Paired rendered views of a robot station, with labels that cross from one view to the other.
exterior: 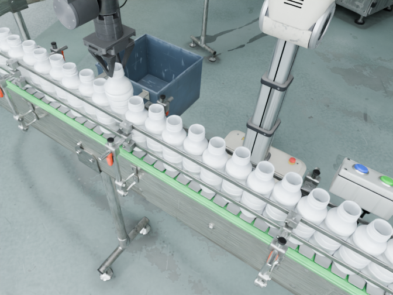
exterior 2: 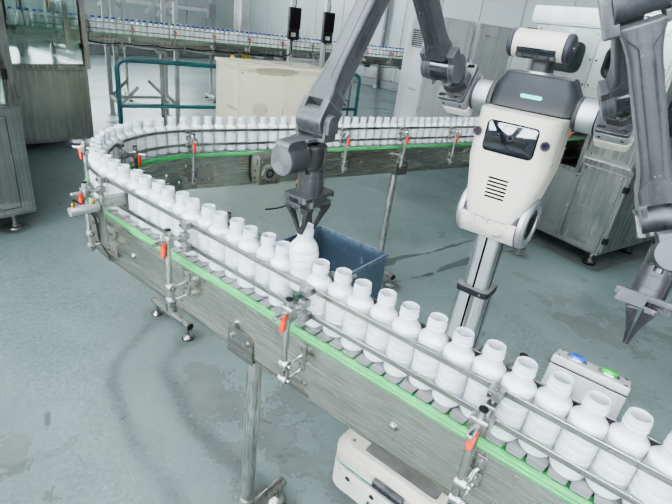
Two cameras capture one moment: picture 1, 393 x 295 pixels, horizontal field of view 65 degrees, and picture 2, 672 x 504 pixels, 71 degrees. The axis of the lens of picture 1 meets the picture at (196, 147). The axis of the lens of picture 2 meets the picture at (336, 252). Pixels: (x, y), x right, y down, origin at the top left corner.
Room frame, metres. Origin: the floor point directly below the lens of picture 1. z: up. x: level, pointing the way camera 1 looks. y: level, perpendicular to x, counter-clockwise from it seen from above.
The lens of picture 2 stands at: (-0.36, 0.04, 1.66)
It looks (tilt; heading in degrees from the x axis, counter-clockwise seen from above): 26 degrees down; 6
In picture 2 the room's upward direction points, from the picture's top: 8 degrees clockwise
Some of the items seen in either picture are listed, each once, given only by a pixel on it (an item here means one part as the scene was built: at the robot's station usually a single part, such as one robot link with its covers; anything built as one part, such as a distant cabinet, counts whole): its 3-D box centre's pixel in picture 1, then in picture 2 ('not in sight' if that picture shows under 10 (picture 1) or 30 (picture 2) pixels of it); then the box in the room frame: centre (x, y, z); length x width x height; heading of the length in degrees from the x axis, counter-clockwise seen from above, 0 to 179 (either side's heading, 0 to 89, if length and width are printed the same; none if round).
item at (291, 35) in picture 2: not in sight; (292, 24); (6.62, 1.74, 1.55); 0.17 x 0.15 x 0.42; 132
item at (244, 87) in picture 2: not in sight; (271, 120); (4.84, 1.47, 0.59); 1.10 x 0.62 x 1.18; 132
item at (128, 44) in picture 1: (114, 54); (309, 212); (0.63, 0.21, 1.26); 0.07 x 0.07 x 0.09; 60
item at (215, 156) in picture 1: (213, 165); (403, 339); (0.47, -0.05, 1.08); 0.06 x 0.06 x 0.17
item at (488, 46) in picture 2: not in sight; (471, 90); (7.56, -0.92, 0.96); 0.82 x 0.50 x 1.91; 132
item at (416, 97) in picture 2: not in sight; (429, 88); (6.95, -0.26, 0.96); 0.82 x 0.50 x 1.91; 132
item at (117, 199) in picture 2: not in sight; (105, 230); (0.93, 0.92, 0.96); 0.23 x 0.10 x 0.27; 150
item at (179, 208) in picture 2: (13, 54); (183, 219); (0.86, 0.62, 1.08); 0.06 x 0.06 x 0.17
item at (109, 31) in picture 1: (108, 26); (310, 182); (0.62, 0.21, 1.34); 0.10 x 0.07 x 0.07; 150
